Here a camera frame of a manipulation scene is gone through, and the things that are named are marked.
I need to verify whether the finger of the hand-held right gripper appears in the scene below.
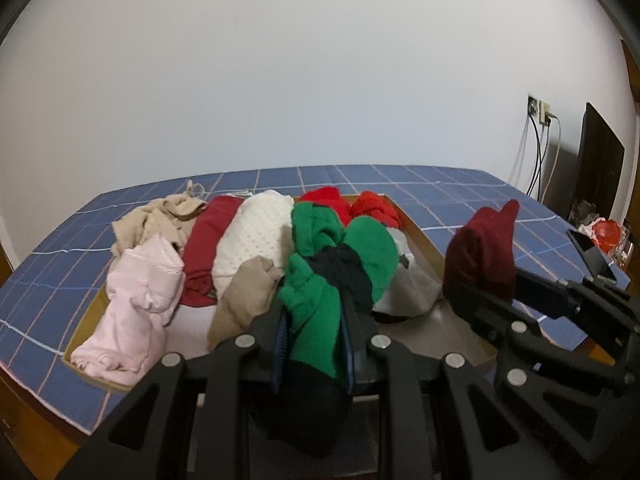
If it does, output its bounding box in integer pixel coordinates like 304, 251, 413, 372
515, 270, 583, 318
452, 282, 640, 478

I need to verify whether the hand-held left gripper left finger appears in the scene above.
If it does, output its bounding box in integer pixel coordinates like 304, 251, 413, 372
60, 307, 291, 480

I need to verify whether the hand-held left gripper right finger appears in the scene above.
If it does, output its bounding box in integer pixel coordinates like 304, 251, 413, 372
344, 305, 536, 480

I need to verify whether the green and black underwear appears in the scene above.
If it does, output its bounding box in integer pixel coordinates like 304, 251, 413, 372
260, 202, 401, 458

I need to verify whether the maroon underwear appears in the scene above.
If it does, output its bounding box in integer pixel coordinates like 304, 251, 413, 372
442, 199, 521, 306

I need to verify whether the shallow cardboard tray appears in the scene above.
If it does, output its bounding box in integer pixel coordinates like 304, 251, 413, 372
62, 191, 498, 393

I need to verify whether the tan underwear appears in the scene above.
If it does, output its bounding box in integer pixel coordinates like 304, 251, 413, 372
207, 255, 286, 353

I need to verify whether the off-white underwear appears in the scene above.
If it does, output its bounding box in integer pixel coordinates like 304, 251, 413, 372
372, 227, 443, 318

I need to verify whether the white dotted underwear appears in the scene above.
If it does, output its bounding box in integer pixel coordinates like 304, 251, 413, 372
211, 190, 296, 301

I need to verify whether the dark red underwear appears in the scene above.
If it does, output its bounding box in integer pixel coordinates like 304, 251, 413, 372
179, 196, 246, 308

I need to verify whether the bright red underwear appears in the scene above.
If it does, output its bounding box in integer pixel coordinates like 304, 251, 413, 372
300, 186, 353, 228
350, 191, 403, 231

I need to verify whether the pale pink underwear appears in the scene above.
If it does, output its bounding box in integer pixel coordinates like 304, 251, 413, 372
70, 234, 187, 387

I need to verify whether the beige underwear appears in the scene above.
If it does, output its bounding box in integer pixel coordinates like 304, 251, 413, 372
111, 194, 208, 261

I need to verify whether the black phone stand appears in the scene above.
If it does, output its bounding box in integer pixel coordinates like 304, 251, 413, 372
566, 228, 619, 288

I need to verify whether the red shiny object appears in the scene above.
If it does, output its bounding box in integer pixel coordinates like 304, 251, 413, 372
590, 220, 624, 254

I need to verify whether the black monitor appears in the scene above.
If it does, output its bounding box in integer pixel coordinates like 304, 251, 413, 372
572, 102, 626, 221

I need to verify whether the wooden cabinet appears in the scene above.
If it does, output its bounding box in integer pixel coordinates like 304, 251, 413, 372
620, 40, 640, 221

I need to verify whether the blue plaid cloth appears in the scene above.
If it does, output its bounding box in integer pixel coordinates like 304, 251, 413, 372
0, 164, 631, 436

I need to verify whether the white cable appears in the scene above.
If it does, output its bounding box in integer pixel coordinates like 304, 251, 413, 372
542, 117, 562, 202

